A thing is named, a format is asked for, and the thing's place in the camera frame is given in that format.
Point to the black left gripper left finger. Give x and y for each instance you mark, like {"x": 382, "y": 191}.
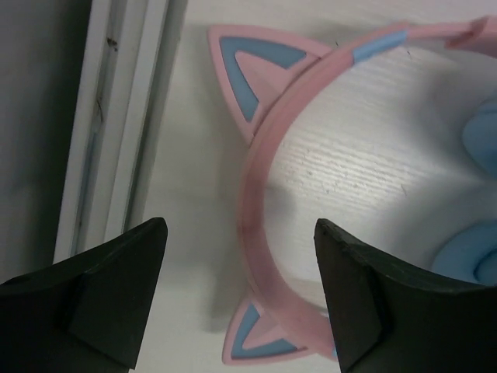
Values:
{"x": 87, "y": 313}

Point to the white aluminium table frame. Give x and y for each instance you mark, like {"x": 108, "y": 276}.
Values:
{"x": 130, "y": 51}

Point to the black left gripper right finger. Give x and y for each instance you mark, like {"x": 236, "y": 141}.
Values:
{"x": 387, "y": 315}

